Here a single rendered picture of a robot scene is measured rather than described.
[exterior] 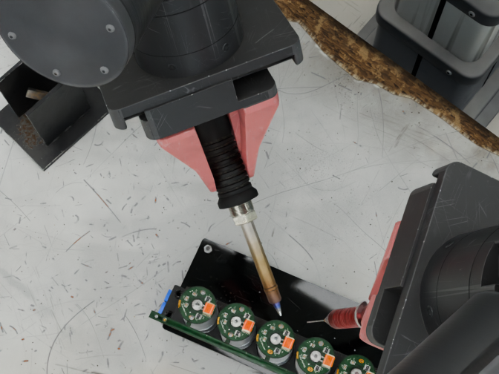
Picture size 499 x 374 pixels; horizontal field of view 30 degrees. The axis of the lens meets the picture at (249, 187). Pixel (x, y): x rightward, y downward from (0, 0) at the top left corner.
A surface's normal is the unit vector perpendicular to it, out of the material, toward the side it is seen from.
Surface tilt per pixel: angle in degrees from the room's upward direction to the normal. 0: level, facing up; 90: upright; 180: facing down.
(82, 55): 66
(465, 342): 49
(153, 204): 0
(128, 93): 29
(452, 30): 90
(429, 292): 71
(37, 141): 0
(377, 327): 20
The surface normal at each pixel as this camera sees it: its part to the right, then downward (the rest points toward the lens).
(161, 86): -0.19, -0.69
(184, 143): 0.36, 0.84
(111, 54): -0.27, 0.72
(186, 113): 0.32, 0.62
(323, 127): -0.02, -0.30
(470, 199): 0.30, -0.18
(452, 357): -0.35, -0.78
